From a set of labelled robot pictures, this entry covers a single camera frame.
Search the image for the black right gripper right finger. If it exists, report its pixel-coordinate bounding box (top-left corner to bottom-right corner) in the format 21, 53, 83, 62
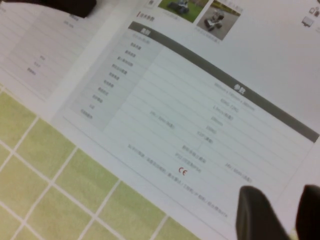
296, 184, 320, 240

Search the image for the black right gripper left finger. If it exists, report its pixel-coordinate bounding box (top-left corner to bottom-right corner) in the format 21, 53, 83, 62
235, 185, 292, 240

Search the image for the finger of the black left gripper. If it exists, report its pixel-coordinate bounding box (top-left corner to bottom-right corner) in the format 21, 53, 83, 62
0, 0, 98, 19

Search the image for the white product brochure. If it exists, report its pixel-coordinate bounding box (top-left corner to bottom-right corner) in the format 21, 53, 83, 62
0, 0, 320, 240

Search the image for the green checked tablecloth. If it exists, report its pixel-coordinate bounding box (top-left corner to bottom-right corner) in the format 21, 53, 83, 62
0, 82, 203, 240

